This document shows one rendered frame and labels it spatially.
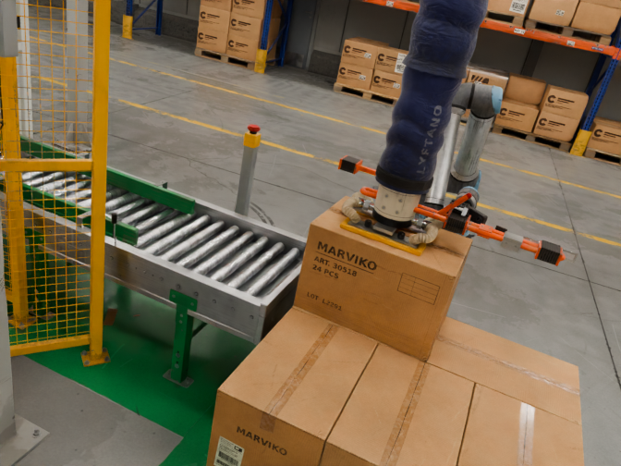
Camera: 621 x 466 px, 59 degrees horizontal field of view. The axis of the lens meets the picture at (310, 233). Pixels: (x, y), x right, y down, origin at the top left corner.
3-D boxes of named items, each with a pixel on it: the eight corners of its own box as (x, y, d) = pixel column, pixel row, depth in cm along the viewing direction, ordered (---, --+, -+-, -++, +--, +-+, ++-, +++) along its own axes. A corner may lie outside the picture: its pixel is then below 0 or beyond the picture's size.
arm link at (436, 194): (446, 75, 243) (417, 224, 243) (475, 79, 241) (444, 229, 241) (444, 83, 255) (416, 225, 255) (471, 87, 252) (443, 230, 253)
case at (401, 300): (292, 305, 235) (310, 223, 218) (328, 269, 269) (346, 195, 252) (426, 361, 217) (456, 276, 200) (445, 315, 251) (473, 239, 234)
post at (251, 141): (223, 289, 333) (244, 132, 290) (228, 285, 339) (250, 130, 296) (232, 294, 331) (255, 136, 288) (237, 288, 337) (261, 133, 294)
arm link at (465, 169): (445, 175, 310) (472, 74, 246) (477, 180, 307) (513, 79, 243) (442, 197, 302) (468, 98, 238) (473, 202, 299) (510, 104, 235)
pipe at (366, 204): (342, 217, 219) (346, 204, 217) (362, 200, 240) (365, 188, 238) (423, 247, 209) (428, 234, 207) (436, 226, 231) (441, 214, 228)
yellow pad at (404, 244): (338, 227, 219) (341, 216, 217) (347, 219, 228) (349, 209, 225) (420, 257, 209) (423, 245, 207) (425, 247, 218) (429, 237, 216)
